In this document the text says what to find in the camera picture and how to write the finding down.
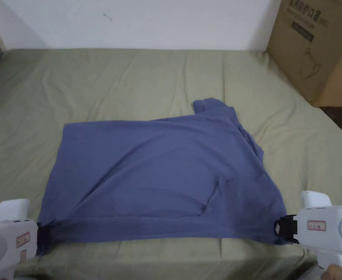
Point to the person's right hand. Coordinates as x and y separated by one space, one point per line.
340 273

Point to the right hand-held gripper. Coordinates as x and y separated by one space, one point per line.
331 227

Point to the brown cardboard carton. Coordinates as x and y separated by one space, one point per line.
319 46

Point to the dark blue shirt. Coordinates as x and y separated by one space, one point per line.
159 175

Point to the bed with pale green sheet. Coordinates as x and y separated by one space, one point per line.
106 84

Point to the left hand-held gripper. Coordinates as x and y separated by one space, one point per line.
7 242

